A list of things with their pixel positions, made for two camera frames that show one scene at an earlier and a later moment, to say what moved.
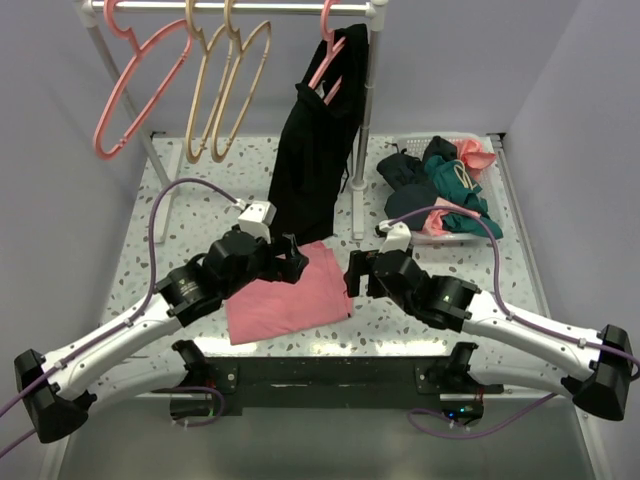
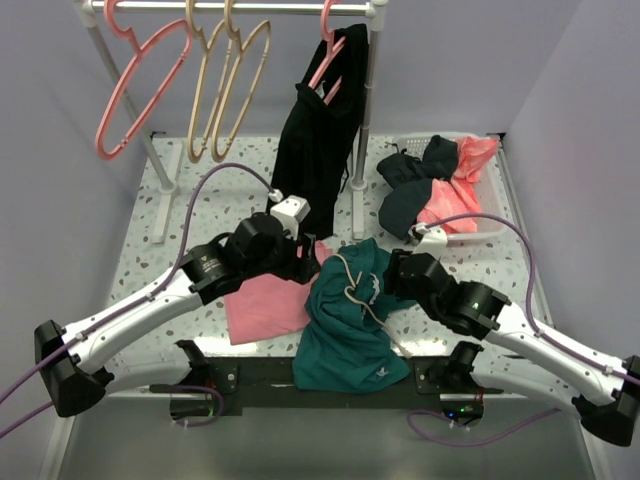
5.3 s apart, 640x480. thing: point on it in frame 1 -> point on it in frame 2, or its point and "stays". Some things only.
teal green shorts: x=454 y=182 -> x=347 y=344
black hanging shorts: x=320 y=129 stays
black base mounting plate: x=232 y=383 stays
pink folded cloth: x=269 y=307 stays
